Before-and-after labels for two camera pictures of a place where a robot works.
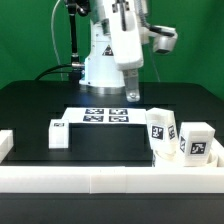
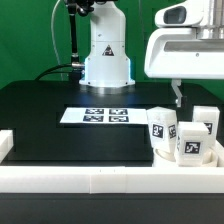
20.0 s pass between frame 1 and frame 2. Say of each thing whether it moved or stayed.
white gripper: moved
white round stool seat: moved
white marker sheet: stayed
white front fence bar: stayed
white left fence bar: stayed
